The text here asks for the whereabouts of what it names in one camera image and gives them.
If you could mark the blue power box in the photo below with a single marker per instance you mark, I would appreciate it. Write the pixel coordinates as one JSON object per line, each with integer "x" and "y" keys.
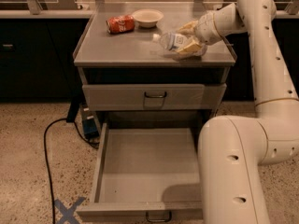
{"x": 88, "y": 123}

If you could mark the open grey drawer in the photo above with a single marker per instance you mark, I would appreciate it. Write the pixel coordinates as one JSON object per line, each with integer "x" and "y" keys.
{"x": 147, "y": 175}

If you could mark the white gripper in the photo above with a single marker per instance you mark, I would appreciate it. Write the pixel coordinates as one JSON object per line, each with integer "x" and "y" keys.
{"x": 206, "y": 28}

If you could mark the white bowl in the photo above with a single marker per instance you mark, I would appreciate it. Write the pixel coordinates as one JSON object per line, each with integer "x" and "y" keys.
{"x": 147, "y": 18}

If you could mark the grey drawer cabinet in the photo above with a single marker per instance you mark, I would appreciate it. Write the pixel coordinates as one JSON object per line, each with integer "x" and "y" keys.
{"x": 133, "y": 58}

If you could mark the clear plastic water bottle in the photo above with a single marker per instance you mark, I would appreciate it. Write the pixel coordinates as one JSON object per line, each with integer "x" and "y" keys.
{"x": 172, "y": 41}

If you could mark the dark lab bench cabinets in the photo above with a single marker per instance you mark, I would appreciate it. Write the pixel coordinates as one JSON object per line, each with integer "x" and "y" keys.
{"x": 36, "y": 62}

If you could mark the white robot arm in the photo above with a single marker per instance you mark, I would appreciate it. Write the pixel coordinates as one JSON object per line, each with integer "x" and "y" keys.
{"x": 231, "y": 148}

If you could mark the closed grey upper drawer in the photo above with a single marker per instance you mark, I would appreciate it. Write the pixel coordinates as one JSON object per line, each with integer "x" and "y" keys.
{"x": 125, "y": 97}

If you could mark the blue tape cross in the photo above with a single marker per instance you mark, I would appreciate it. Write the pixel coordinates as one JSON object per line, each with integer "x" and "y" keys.
{"x": 68, "y": 213}

